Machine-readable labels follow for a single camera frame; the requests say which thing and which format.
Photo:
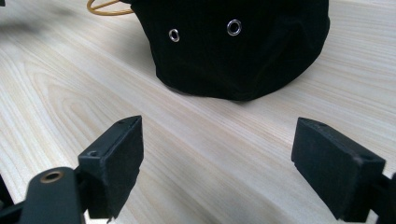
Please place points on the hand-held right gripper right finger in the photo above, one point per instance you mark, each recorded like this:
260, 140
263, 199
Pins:
334, 174

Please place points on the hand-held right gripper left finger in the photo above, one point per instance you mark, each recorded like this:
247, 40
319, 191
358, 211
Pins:
115, 168

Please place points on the black cloth hat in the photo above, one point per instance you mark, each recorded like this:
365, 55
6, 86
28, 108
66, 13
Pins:
236, 59

